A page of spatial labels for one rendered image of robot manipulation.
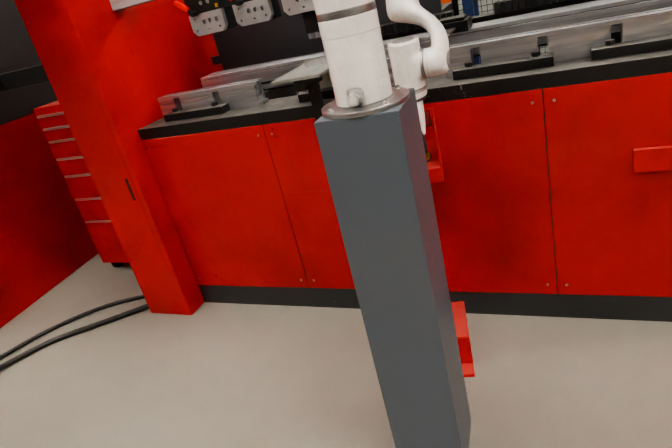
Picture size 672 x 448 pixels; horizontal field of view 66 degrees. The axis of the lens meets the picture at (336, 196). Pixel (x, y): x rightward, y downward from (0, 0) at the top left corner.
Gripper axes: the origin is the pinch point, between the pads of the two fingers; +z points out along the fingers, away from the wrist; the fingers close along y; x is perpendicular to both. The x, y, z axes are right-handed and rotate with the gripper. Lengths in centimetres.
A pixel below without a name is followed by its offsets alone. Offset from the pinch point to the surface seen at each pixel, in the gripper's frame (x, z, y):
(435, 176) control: 2.7, 6.9, 6.5
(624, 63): 57, -11, -8
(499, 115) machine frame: 24.3, 0.5, -15.2
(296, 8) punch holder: -36, -40, -44
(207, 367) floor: -96, 75, 5
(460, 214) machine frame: 8.3, 34.6, -16.0
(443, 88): 8.9, -9.9, -19.7
